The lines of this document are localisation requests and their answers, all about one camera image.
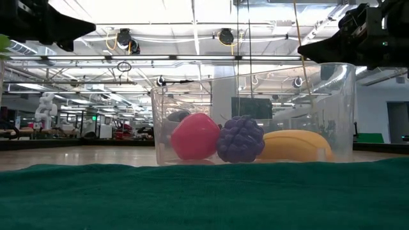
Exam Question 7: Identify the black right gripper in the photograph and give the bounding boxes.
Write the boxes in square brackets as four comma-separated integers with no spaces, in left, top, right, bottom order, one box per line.
[297,0,409,70]

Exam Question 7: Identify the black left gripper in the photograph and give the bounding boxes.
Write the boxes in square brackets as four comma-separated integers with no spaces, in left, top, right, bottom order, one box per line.
[0,0,96,52]

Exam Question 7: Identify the clear plastic container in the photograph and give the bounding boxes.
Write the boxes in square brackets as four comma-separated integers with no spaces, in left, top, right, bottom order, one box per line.
[150,62,357,166]

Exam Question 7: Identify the yellow toy banana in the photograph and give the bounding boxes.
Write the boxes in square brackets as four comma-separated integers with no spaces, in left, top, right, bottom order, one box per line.
[257,129,336,163]

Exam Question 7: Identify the purple toy grapes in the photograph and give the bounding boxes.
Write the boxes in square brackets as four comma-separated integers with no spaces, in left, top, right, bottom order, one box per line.
[216,114,265,164]

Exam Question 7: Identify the red toy fruit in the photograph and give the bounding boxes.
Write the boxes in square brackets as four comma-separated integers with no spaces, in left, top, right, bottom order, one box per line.
[171,112,221,160]

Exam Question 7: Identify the white humanoid robot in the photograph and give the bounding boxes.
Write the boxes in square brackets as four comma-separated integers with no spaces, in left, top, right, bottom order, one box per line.
[34,91,59,130]

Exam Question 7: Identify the green panel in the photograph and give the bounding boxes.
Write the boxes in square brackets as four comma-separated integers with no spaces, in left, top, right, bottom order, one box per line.
[357,132,385,144]

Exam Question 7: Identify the dark green cloth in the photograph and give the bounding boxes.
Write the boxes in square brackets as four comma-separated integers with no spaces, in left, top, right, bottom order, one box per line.
[0,157,409,230]

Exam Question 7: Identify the yellow hanging cable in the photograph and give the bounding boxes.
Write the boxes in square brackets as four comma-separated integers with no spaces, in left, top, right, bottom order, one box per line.
[293,0,316,106]

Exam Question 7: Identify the black ceiling cable reel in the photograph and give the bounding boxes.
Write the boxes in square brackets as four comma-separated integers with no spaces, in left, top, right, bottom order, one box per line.
[116,27,141,55]
[218,27,236,46]

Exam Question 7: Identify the black ceiling cable loop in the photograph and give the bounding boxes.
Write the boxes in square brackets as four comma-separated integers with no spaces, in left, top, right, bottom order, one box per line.
[116,60,132,73]

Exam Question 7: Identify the thin black hanging cable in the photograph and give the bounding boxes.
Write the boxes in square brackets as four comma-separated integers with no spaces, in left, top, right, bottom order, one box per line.
[236,0,240,96]

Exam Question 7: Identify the black wall monitor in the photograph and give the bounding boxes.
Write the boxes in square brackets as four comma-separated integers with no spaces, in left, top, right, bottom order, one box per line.
[231,96,274,121]

